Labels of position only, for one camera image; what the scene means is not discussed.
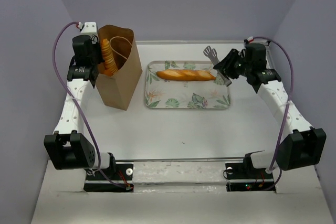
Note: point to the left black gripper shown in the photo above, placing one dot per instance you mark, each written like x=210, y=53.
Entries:
x=97, y=46

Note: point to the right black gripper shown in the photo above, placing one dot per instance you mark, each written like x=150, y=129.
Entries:
x=225, y=65

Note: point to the fake ridged spiral bread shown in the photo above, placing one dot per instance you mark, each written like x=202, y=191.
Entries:
x=109, y=62

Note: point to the metal kitchen tongs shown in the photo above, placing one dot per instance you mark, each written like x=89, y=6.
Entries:
x=211, y=54

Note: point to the brown paper bag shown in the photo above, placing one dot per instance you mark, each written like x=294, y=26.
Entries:
x=117, y=91

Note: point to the fake baguette bread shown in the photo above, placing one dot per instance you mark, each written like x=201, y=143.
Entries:
x=185, y=75

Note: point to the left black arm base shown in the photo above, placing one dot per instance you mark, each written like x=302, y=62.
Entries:
x=119, y=180

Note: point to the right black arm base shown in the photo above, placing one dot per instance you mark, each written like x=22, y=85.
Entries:
x=239, y=178

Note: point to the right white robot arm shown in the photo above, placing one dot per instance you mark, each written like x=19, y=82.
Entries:
x=299, y=143

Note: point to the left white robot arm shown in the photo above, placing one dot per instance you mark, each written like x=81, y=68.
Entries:
x=72, y=144

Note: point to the floral leaf pattern tray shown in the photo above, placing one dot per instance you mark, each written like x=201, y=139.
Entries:
x=168, y=94

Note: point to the white foreground cover board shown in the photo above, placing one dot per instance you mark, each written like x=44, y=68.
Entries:
x=298, y=199

